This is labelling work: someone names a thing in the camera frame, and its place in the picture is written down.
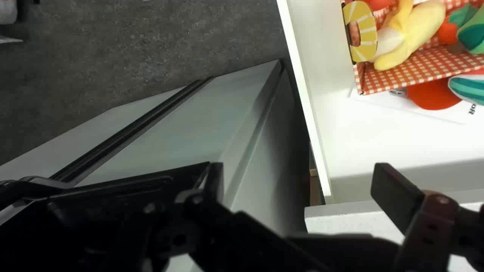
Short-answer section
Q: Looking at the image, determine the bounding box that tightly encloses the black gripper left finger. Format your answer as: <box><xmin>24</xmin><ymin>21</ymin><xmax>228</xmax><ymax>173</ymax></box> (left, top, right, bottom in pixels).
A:
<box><xmin>96</xmin><ymin>160</ymin><xmax>284</xmax><ymax>272</ymax></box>

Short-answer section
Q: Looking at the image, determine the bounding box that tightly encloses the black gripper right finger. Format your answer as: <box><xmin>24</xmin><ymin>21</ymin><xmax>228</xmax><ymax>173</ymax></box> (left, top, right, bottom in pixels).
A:
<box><xmin>369</xmin><ymin>161</ymin><xmax>484</xmax><ymax>272</ymax></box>

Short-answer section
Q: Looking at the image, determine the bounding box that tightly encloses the red apple plush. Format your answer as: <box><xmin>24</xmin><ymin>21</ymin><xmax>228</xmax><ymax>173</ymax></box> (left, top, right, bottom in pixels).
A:
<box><xmin>405</xmin><ymin>77</ymin><xmax>462</xmax><ymax>111</ymax></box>

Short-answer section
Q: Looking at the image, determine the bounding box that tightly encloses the orange checkered toy basket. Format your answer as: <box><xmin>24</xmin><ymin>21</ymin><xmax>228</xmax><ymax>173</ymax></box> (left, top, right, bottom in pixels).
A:
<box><xmin>338</xmin><ymin>0</ymin><xmax>484</xmax><ymax>96</ymax></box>

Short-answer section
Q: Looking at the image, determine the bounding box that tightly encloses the yellow banana plush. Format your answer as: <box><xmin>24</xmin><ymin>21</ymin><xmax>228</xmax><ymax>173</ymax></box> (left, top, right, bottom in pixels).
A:
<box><xmin>372</xmin><ymin>0</ymin><xmax>447</xmax><ymax>72</ymax></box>

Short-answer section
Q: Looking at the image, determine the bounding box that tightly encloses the yellow lemon slice basket handle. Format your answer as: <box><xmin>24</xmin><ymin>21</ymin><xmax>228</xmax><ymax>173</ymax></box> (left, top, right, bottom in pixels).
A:
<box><xmin>341</xmin><ymin>0</ymin><xmax>379</xmax><ymax>65</ymax></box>

